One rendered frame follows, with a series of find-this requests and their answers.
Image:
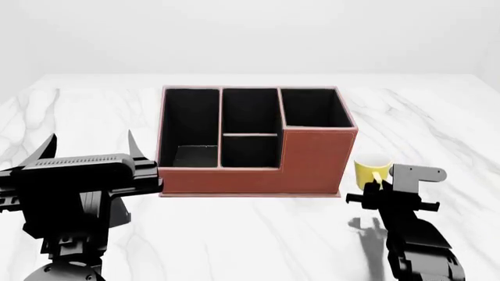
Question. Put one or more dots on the grey right gripper camera bracket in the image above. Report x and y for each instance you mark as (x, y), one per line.
(406, 175)

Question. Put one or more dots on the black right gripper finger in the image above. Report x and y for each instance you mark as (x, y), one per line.
(373, 188)
(386, 188)

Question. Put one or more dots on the black left gripper camera box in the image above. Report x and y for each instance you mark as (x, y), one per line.
(74, 169)

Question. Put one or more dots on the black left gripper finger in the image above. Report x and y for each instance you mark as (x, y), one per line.
(137, 158)
(46, 152)

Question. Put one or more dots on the yellow and white mug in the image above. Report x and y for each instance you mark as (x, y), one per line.
(367, 172)

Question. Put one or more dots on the brown leather desk caddy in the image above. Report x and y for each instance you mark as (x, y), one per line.
(316, 158)

